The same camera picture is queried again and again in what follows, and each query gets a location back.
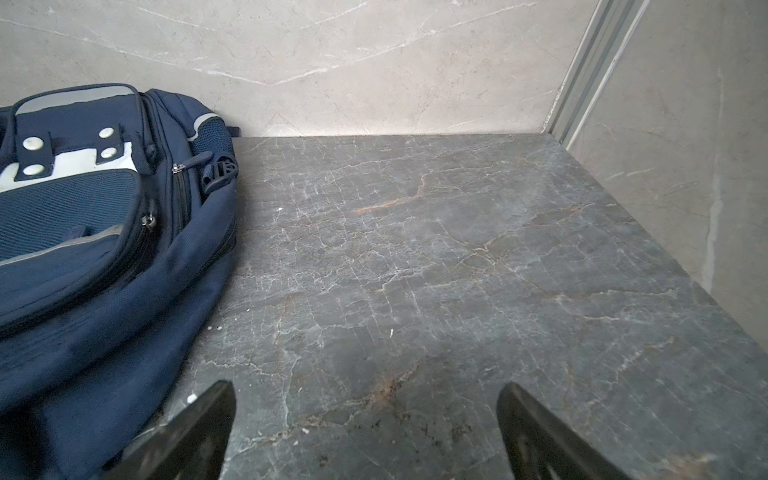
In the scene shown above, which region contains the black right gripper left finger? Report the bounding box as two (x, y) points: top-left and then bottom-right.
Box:
(105, 380), (236, 479)

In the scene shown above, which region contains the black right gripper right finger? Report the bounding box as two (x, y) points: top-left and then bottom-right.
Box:
(496, 383), (629, 479)

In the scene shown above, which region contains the navy blue student backpack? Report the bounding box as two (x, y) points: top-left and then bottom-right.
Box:
(1, 83), (239, 479)

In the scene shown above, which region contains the aluminium frame corner post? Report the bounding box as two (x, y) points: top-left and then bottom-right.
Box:
(543, 0), (649, 149)

